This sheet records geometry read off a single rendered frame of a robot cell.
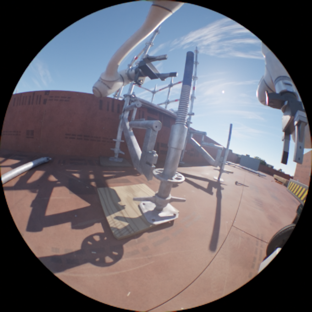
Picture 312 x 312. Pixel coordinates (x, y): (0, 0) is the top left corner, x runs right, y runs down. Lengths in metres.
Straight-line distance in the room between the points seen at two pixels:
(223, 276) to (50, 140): 1.52
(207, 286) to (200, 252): 0.14
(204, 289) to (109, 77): 0.83
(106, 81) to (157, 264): 0.71
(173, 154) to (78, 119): 1.04
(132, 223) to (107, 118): 1.03
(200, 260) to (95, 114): 1.30
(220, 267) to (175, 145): 0.46
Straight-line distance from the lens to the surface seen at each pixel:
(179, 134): 0.32
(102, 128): 1.14
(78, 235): 0.38
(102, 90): 0.52
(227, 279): 0.42
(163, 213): 0.44
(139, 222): 0.39
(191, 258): 0.38
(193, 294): 0.35
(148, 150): 0.46
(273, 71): 0.44
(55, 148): 1.26
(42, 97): 1.42
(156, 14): 0.55
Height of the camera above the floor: 0.32
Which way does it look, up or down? 10 degrees down
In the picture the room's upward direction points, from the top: 12 degrees clockwise
